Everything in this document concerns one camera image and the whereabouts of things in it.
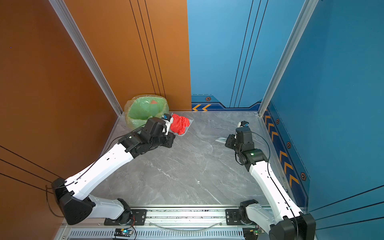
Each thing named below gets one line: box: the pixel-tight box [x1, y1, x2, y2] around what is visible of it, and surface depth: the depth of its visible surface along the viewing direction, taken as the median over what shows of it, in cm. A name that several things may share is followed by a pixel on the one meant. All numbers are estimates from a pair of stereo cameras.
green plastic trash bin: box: [127, 96, 168, 128], surface depth 96 cm
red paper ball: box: [170, 113, 191, 135], surface depth 77 cm
